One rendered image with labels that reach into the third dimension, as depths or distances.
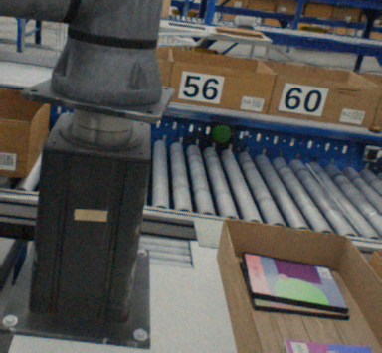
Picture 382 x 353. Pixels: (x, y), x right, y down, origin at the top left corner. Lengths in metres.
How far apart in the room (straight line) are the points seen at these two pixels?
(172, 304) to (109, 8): 0.58
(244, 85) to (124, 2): 1.12
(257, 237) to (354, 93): 0.91
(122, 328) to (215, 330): 0.17
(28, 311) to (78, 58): 0.46
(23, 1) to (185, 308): 0.64
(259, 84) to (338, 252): 0.78
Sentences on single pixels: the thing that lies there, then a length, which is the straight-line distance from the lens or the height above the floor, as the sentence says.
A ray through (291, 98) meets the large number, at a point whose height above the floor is 0.96.
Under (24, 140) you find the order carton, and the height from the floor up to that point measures 0.86.
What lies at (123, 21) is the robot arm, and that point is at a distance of 0.67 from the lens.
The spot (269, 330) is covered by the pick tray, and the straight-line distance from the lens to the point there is 0.95.
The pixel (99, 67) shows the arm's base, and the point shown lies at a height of 1.21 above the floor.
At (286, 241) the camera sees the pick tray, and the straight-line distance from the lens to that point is 1.11.
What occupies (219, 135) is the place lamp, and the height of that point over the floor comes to 0.81.
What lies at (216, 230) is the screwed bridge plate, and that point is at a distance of 1.19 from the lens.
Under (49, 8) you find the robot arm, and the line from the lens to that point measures 0.65.
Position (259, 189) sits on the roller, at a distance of 1.48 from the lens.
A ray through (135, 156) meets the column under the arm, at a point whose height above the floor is 1.08.
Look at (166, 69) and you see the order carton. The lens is 1.68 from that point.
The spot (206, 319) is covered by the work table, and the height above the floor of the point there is 0.75.
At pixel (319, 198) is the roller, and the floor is 0.74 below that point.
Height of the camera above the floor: 1.36
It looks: 17 degrees down
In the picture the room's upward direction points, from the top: 8 degrees clockwise
